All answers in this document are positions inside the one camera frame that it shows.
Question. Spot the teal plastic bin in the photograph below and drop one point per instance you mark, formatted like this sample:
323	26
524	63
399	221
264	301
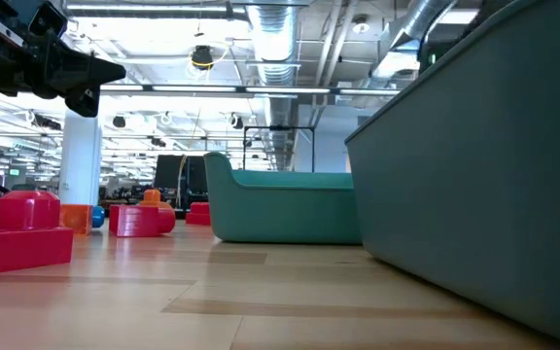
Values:
280	214

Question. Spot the blue single-stud toy block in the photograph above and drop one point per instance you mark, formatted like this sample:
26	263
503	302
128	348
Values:
98	217

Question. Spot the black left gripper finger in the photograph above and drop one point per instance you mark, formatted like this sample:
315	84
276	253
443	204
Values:
93	72
83	102

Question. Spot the orange toy block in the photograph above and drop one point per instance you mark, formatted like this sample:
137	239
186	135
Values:
77	219
152	197

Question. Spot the black monitor panel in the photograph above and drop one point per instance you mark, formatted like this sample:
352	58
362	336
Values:
168	172

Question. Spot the grey-blue plastic bin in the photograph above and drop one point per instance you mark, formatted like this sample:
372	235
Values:
479	170

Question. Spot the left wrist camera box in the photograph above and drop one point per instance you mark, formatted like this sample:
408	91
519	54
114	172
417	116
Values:
49	19

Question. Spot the silver ceiling air duct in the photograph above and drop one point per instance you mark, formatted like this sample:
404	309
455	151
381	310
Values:
406	24
275	34

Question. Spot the black rack frame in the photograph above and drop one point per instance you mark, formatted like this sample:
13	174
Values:
280	128

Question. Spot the long ceiling light strip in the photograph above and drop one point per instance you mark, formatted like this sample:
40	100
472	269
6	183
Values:
192	89

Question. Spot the white pillar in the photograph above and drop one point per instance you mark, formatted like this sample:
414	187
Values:
80	160

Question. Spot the round black ceiling device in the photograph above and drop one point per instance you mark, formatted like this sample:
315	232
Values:
202	54

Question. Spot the red toy block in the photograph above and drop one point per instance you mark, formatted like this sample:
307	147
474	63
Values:
134	221
17	248
198	214

